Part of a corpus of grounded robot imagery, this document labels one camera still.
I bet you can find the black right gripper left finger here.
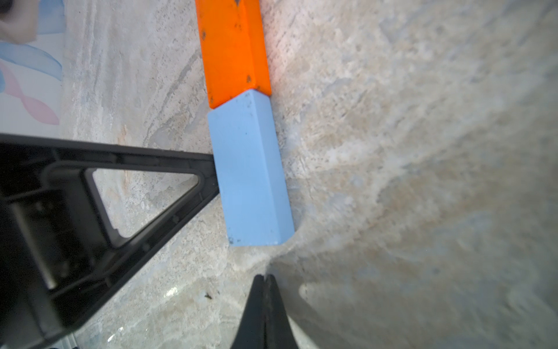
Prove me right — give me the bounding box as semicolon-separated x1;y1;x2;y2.
231;275;265;349

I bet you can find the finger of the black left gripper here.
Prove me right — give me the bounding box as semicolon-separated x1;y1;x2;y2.
1;134;219;348

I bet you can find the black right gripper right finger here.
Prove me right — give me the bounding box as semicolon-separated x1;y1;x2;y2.
263;274;299;349

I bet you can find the light blue block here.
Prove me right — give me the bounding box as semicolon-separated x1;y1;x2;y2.
208;90;295;247

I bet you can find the small orange block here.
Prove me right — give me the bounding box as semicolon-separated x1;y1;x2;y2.
195;0;272;109

